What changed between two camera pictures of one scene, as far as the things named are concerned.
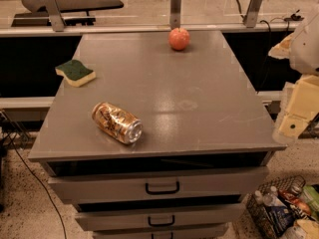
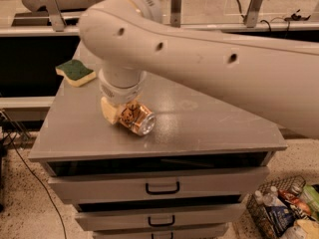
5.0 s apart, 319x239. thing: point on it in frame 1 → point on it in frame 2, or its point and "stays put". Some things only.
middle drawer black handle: [161, 224] stays put
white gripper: [307, 49] → [120, 94]
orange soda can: [117, 122] → [138, 118]
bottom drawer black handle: [171, 235] stays put
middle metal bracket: [175, 7] stays put
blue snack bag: [281, 218] stays put
